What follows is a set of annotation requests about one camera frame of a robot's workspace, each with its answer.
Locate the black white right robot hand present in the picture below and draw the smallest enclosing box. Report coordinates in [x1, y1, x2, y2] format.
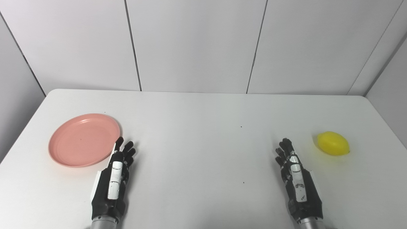
[275, 138, 324, 223]

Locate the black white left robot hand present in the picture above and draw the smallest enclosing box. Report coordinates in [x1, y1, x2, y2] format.
[90, 136, 137, 223]

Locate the pink round plate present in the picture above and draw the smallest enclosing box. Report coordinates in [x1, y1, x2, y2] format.
[48, 114, 121, 168]

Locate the yellow lemon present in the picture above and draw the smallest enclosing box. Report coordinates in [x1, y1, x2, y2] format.
[316, 131, 351, 156]

